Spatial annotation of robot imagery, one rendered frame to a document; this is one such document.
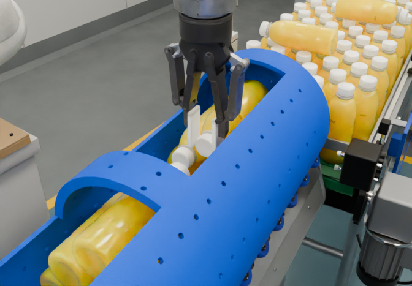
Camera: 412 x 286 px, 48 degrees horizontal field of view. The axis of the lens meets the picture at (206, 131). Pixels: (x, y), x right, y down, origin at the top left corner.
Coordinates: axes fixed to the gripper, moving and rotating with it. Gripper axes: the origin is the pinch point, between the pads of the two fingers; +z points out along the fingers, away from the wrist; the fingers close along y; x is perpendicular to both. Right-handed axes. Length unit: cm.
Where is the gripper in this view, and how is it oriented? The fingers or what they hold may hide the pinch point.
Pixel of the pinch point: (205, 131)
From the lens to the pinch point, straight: 74.7
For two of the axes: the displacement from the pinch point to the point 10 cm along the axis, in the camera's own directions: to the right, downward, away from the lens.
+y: 8.7, 2.7, -4.1
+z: 0.0, 8.3, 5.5
